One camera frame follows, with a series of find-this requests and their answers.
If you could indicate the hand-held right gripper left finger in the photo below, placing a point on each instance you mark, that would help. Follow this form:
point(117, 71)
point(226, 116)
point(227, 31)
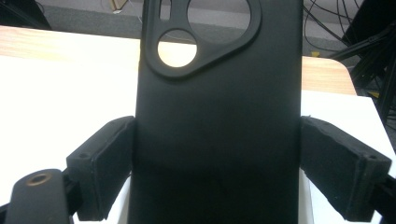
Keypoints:
point(102, 165)

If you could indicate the wooden table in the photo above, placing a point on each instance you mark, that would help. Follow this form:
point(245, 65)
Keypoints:
point(31, 43)

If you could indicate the black phone case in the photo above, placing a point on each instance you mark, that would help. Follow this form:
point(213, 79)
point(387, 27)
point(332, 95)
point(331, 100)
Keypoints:
point(218, 124)

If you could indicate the black metal stand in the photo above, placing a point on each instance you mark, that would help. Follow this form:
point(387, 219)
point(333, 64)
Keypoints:
point(383, 62)

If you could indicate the white table sheet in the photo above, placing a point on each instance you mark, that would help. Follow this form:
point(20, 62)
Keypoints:
point(62, 93)

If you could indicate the white plastic storage box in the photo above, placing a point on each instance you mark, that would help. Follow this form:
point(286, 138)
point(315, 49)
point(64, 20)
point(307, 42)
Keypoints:
point(306, 202)

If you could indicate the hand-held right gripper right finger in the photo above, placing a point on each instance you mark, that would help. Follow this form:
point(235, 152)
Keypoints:
point(342, 168)

